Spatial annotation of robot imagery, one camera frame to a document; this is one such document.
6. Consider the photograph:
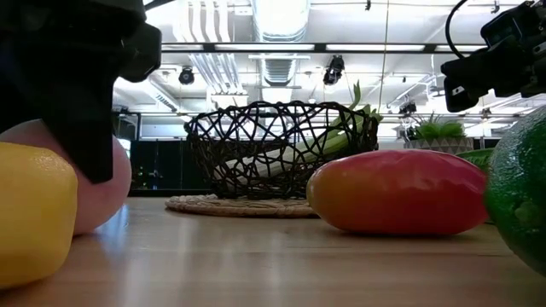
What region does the pink peach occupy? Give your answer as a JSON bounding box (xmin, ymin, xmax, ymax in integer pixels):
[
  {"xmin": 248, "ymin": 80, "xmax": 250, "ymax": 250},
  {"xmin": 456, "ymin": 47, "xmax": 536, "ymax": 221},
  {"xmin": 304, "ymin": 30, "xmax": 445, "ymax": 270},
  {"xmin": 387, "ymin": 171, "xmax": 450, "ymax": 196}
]
[{"xmin": 0, "ymin": 119, "xmax": 133, "ymax": 236}]

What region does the green and white leek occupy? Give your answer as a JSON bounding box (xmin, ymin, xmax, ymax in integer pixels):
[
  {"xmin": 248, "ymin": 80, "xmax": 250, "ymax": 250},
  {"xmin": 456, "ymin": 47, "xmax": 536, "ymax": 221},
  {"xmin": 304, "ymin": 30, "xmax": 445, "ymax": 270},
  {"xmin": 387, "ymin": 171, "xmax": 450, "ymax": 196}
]
[{"xmin": 212, "ymin": 80, "xmax": 384, "ymax": 182}]

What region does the black wire basket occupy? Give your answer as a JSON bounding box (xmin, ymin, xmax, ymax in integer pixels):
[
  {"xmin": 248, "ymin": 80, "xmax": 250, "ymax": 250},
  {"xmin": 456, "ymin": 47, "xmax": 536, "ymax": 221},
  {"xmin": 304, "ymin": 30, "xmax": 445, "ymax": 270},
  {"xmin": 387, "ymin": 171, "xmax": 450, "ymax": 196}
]
[{"xmin": 184, "ymin": 101, "xmax": 380, "ymax": 200}]

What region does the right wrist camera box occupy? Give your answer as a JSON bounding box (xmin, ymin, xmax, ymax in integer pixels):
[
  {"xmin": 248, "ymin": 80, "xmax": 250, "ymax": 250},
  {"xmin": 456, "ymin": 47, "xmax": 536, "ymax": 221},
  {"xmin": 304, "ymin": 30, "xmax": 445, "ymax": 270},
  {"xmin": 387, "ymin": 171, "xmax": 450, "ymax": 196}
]
[{"xmin": 480, "ymin": 0, "xmax": 546, "ymax": 48}]

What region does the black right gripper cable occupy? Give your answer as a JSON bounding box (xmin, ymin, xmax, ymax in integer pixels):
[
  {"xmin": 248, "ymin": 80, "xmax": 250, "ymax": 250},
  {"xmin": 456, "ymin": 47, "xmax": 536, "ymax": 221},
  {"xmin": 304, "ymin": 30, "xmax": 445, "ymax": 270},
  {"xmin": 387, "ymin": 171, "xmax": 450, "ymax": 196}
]
[{"xmin": 444, "ymin": 0, "xmax": 471, "ymax": 60}]

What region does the silver ceiling air duct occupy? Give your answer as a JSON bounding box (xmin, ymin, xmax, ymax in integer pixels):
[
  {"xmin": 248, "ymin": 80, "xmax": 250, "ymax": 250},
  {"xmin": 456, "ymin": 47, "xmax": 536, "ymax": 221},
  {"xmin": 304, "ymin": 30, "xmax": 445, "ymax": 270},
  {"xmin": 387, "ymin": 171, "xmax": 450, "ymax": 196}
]
[{"xmin": 250, "ymin": 0, "xmax": 312, "ymax": 86}]

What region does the black overhead frame bar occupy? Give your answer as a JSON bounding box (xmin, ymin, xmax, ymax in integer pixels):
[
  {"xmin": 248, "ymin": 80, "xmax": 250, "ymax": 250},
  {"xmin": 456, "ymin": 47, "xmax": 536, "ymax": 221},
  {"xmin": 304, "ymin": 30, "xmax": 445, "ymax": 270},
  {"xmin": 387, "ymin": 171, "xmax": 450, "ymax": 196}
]
[{"xmin": 160, "ymin": 42, "xmax": 488, "ymax": 55}]

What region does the black ceiling spotlight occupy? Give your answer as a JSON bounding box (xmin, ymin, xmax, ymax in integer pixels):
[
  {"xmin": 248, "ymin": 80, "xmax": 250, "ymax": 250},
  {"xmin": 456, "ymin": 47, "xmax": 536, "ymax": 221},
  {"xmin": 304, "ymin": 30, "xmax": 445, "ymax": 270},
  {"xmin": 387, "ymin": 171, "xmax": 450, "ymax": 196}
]
[
  {"xmin": 177, "ymin": 66, "xmax": 196, "ymax": 86},
  {"xmin": 322, "ymin": 55, "xmax": 346, "ymax": 86}
]

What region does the green grass plant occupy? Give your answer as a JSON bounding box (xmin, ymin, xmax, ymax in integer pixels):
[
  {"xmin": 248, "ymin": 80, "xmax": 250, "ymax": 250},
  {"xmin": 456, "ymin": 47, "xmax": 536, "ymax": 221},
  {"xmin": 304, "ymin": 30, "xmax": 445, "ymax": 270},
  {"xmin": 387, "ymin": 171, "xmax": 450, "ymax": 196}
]
[{"xmin": 408, "ymin": 111, "xmax": 467, "ymax": 141}]

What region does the red orange mango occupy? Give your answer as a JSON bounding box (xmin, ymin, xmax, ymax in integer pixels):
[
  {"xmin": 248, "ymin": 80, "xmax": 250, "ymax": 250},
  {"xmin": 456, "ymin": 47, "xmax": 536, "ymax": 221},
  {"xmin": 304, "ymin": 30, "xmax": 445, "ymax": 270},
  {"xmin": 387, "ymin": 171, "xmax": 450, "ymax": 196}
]
[{"xmin": 305, "ymin": 148, "xmax": 490, "ymax": 236}]

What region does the round woven placemat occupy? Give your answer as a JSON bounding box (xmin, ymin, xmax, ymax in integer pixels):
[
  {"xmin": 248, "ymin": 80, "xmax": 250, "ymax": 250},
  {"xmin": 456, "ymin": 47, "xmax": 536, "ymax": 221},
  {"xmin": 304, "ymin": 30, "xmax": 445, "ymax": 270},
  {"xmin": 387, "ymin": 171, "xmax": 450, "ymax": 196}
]
[{"xmin": 164, "ymin": 194, "xmax": 320, "ymax": 219}]

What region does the yellow bell pepper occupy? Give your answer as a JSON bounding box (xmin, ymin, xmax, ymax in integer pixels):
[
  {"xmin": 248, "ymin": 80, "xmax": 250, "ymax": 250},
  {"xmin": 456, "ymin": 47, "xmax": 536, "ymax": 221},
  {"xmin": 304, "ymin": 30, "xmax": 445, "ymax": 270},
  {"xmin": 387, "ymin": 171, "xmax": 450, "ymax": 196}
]
[{"xmin": 0, "ymin": 141, "xmax": 79, "ymax": 290}]

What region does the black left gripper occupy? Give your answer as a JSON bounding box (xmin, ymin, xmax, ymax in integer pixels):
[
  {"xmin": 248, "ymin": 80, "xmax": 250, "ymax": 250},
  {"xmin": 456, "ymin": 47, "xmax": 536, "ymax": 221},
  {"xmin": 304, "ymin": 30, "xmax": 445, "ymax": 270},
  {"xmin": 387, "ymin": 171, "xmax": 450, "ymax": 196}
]
[{"xmin": 0, "ymin": 0, "xmax": 162, "ymax": 184}]

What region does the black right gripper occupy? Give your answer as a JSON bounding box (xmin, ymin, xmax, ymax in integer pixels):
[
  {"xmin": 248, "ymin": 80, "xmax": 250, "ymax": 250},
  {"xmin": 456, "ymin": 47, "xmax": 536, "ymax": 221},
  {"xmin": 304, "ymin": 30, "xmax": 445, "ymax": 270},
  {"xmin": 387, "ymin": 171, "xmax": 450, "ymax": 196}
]
[{"xmin": 441, "ymin": 36, "xmax": 546, "ymax": 113}]

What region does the black background cabinet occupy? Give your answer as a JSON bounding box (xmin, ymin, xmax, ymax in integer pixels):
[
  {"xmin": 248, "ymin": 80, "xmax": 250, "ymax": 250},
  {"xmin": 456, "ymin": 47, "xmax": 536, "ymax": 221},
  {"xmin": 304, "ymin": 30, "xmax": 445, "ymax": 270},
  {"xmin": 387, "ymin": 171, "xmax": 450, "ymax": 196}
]
[{"xmin": 129, "ymin": 139, "xmax": 211, "ymax": 198}]

